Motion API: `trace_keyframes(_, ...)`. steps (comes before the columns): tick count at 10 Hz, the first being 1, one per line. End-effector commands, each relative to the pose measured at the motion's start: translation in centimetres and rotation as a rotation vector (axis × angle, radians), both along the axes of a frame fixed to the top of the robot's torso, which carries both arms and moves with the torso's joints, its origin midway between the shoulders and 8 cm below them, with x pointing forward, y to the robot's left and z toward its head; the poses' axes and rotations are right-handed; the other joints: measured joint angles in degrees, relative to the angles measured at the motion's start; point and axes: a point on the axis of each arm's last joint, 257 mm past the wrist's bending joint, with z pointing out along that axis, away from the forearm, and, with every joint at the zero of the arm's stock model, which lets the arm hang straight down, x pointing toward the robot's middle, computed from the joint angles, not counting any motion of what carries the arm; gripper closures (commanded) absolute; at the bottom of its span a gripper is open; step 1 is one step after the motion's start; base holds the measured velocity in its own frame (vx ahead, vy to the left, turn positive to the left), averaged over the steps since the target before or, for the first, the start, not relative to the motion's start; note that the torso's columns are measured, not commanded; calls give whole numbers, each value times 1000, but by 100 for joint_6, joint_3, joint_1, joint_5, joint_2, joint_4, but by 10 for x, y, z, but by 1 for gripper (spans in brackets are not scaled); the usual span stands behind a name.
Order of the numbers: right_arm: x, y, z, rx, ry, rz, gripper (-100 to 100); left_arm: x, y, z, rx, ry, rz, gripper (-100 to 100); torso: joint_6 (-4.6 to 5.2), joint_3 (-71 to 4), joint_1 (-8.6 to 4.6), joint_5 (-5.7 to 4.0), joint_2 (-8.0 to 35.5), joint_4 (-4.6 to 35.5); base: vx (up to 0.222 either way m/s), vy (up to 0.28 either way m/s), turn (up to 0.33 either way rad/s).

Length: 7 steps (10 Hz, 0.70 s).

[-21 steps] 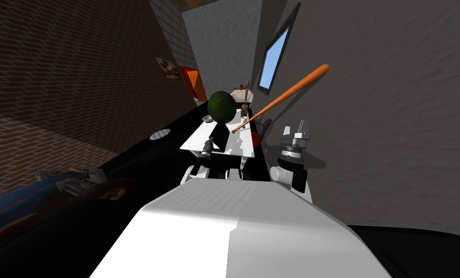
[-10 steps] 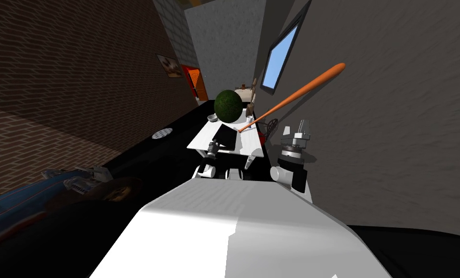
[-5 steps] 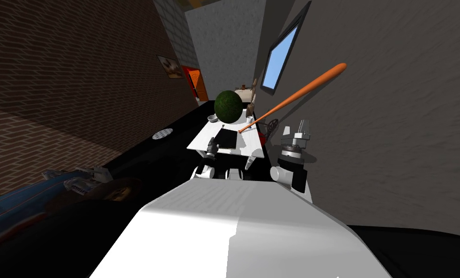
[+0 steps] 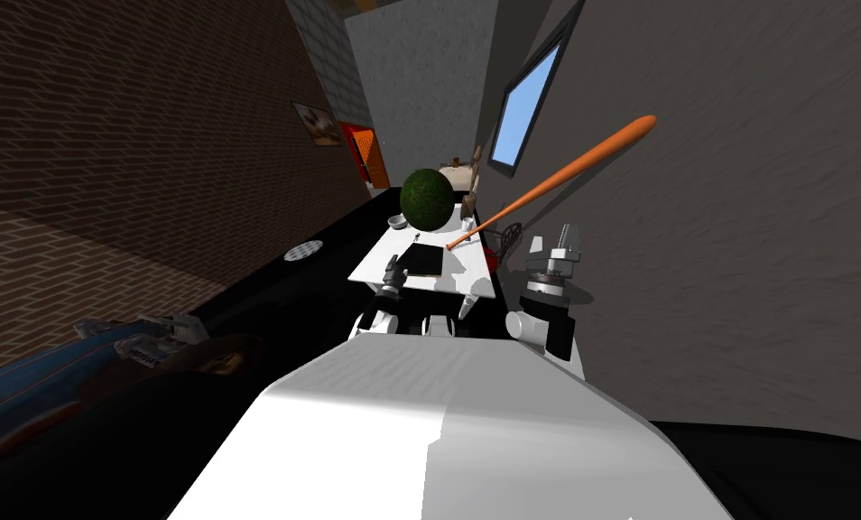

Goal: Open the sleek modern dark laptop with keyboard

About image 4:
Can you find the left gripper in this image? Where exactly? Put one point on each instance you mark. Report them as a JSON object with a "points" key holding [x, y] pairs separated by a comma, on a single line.
{"points": [[394, 276]]}

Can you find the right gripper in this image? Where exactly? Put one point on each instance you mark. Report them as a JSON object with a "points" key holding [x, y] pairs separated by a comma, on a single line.
{"points": [[555, 261]]}

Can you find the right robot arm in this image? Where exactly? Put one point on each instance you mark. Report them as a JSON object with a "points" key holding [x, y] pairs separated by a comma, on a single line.
{"points": [[542, 321]]}

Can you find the black book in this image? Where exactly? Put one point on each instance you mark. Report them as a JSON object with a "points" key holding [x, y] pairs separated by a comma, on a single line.
{"points": [[422, 260]]}

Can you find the grey bowl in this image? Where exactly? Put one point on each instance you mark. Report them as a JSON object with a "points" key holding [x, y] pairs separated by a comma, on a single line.
{"points": [[397, 221]]}

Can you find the red object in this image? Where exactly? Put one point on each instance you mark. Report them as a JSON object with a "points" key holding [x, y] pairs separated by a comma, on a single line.
{"points": [[491, 258]]}

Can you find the orange baseball bat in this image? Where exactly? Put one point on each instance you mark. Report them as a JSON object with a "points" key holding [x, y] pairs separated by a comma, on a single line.
{"points": [[568, 172]]}

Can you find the white table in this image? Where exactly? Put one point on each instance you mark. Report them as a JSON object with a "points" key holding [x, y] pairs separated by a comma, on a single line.
{"points": [[466, 274]]}

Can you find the dark green ball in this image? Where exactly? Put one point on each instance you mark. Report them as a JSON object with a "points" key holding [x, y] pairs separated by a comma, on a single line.
{"points": [[427, 200]]}

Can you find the white mug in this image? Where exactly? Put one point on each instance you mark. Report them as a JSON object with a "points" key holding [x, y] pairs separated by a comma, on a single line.
{"points": [[467, 224]]}

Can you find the round white floor grille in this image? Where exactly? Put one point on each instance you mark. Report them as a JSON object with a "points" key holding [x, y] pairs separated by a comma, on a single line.
{"points": [[303, 250]]}

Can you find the beige table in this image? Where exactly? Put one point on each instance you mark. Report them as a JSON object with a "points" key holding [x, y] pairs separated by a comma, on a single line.
{"points": [[456, 175]]}

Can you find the orange door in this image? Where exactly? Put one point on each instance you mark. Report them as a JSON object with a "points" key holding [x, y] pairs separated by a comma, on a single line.
{"points": [[369, 155]]}

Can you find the blue window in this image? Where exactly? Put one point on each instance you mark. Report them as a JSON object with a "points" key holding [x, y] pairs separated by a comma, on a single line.
{"points": [[526, 108]]}

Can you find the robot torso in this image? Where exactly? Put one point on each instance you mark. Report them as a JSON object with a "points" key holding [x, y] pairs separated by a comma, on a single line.
{"points": [[430, 433]]}

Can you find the framed wall picture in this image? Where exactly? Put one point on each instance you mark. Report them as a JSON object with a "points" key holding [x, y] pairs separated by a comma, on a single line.
{"points": [[317, 124]]}

